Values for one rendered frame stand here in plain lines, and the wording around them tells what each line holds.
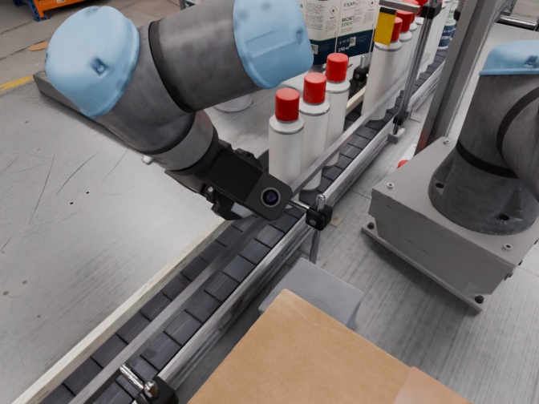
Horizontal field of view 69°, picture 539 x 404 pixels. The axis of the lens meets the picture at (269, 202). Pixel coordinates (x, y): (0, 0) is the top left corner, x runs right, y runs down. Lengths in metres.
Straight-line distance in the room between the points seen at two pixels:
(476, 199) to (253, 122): 0.48
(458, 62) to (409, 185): 0.23
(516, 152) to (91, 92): 0.41
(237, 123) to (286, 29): 0.58
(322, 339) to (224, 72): 0.20
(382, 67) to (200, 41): 0.57
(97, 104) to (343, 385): 0.25
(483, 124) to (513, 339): 0.31
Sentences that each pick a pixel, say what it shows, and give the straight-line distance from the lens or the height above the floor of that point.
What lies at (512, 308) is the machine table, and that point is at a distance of 0.71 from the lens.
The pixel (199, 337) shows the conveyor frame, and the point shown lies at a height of 0.88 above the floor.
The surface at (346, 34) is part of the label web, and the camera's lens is 1.02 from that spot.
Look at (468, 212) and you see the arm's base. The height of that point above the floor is 0.97.
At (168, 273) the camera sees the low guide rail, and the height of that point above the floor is 0.91.
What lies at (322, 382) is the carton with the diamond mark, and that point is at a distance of 0.26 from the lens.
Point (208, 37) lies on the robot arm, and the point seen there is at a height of 1.24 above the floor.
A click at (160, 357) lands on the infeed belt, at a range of 0.54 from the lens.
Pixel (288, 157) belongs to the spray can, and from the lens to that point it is 0.58.
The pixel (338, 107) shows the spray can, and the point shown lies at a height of 1.01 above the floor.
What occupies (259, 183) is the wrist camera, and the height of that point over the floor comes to 1.06.
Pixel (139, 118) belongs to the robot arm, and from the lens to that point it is 0.33.
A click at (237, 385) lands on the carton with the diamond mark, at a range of 0.25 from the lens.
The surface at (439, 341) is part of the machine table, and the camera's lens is 0.63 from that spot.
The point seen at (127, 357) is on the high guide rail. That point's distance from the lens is 0.45.
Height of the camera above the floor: 1.36
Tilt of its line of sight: 46 degrees down
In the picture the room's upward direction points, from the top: straight up
